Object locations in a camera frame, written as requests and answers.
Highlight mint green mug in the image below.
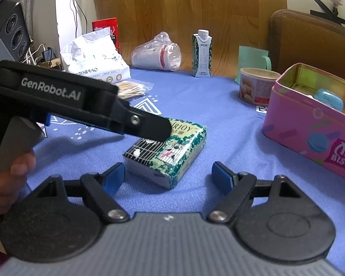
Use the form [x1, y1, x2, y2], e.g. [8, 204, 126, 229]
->
[235, 45, 272, 85]

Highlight pink biscuit tin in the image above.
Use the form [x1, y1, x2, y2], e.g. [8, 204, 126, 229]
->
[262, 63, 345, 186]

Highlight person's left hand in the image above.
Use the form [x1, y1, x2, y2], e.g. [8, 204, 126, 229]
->
[0, 150, 37, 217]

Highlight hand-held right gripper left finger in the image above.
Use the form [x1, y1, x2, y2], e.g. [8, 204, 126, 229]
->
[34, 162, 130, 223]

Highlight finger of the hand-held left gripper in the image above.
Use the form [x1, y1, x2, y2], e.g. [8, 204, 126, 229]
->
[109, 98, 172, 143]

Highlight blue plastic case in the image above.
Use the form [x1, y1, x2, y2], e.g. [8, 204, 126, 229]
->
[314, 89, 345, 112]

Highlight green and white milk carton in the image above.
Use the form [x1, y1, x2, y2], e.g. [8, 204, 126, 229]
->
[192, 29, 213, 78]

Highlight black tape strips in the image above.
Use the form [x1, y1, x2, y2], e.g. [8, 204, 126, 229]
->
[310, 0, 345, 31]

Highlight blue printed tablecloth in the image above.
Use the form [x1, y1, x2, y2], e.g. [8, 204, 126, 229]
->
[26, 68, 345, 268]

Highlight red tin box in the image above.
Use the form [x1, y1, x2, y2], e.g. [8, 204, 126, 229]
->
[92, 17, 121, 55]

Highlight beige power strip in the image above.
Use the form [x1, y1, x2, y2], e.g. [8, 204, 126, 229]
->
[35, 57, 61, 70]

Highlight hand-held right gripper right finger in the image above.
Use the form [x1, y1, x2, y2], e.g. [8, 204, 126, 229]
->
[207, 161, 302, 223]

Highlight round biscuit can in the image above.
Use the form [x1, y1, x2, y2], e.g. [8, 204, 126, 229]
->
[238, 67, 282, 107]

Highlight black cable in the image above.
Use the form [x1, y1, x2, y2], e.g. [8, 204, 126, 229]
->
[67, 0, 84, 39]

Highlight green patterned tissue packet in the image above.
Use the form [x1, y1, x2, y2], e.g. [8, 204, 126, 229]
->
[123, 118, 207, 190]

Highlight brown chair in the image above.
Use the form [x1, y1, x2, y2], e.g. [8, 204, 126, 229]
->
[268, 9, 345, 77]

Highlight black charger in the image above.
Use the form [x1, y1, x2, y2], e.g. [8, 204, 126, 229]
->
[42, 49, 56, 63]

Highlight white tissue pack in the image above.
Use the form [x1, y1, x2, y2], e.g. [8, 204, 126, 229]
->
[60, 27, 131, 84]

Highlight paper cups in plastic bag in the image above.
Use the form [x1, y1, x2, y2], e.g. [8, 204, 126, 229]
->
[131, 32, 182, 72]

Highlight bag of cotton swabs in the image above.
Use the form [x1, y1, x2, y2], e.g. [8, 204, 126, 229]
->
[115, 80, 155, 101]

